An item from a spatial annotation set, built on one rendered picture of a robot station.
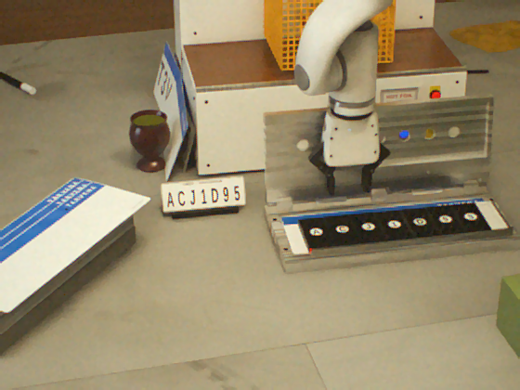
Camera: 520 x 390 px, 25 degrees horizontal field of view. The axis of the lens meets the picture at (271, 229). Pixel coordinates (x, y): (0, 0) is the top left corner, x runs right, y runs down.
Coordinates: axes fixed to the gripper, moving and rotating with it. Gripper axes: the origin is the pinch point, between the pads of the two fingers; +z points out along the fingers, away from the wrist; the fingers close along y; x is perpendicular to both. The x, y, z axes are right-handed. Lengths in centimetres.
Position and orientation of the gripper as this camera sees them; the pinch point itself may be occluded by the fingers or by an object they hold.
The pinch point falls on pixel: (347, 183)
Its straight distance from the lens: 223.5
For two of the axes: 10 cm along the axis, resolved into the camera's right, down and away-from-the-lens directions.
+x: -1.9, -5.2, 8.3
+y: 9.8, -1.0, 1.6
